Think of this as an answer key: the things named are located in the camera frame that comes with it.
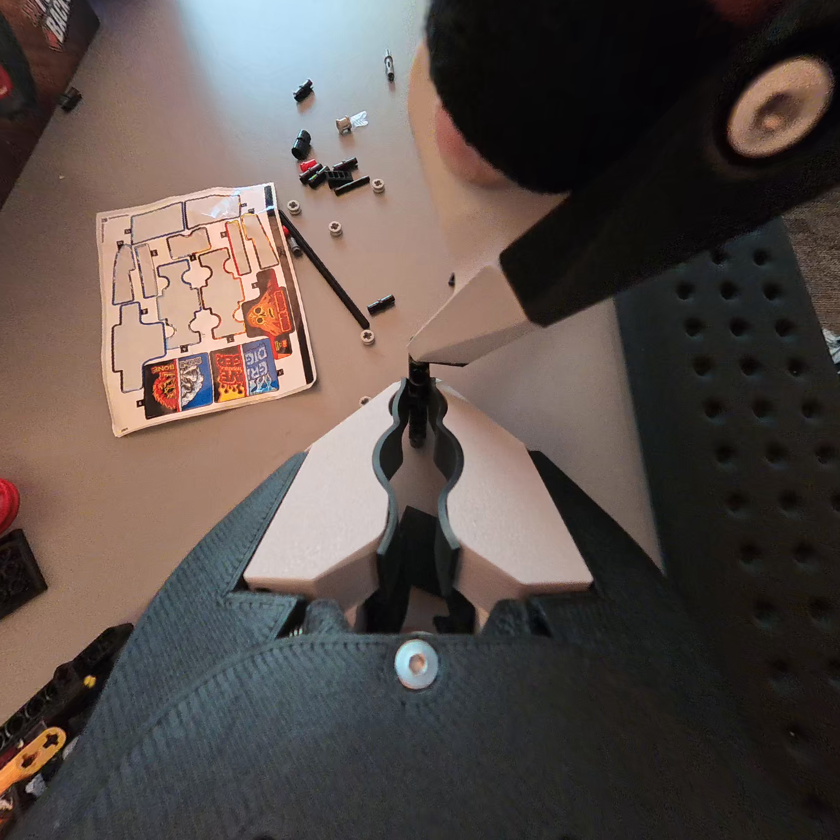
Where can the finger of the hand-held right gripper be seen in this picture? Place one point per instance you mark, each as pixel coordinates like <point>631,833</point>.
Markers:
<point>472,321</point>

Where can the sticker sheet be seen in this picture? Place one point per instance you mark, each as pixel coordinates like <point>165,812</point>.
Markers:
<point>164,275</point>

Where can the white toy spool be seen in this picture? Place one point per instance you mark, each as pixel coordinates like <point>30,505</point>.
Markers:
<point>342,124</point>

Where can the toy truck set box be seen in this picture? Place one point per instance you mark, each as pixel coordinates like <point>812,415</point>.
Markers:
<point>39,65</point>

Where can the long black toy axle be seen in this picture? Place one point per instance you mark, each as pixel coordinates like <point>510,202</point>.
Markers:
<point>325,269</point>

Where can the black toy grille tile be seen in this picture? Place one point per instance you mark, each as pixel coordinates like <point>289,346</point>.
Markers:
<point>338,178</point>

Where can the toy truck model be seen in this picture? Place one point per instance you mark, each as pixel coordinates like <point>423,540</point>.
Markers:
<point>46,722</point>

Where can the black toy connector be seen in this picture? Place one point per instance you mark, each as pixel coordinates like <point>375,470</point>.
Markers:
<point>302,143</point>

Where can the red toy wheel hub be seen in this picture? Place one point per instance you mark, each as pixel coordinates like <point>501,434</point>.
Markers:
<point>6,505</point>

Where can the black smooth square tile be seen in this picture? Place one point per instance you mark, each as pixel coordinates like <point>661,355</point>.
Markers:
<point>423,544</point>

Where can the dark grey toy pin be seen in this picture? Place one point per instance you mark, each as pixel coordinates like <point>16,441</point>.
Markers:
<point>390,65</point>

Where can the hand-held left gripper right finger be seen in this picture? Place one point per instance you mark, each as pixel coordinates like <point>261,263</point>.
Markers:
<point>518,525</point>

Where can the grey desk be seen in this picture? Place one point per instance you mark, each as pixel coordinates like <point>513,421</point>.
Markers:
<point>164,525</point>

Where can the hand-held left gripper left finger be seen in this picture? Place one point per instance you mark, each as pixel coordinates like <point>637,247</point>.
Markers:
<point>321,525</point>

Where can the person's right hand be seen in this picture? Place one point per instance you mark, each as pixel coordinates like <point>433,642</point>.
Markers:
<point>469,167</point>

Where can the small black toy piece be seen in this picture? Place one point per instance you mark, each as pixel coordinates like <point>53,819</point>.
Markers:
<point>70,98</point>

